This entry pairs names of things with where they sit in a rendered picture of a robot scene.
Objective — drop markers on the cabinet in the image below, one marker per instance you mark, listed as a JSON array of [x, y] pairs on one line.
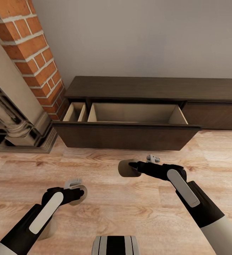
[[145, 113]]

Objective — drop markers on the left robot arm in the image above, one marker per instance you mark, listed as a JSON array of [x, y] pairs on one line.
[[26, 232]]

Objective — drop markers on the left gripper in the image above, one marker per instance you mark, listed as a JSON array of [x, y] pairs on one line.
[[74, 194]]

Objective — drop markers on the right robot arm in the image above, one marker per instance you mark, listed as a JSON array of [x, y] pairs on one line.
[[216, 227]]

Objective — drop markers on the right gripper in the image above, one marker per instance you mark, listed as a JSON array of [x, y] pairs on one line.
[[146, 168]]

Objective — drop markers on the pillar candle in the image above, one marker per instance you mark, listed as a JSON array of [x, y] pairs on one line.
[[125, 170], [49, 230], [82, 198]]

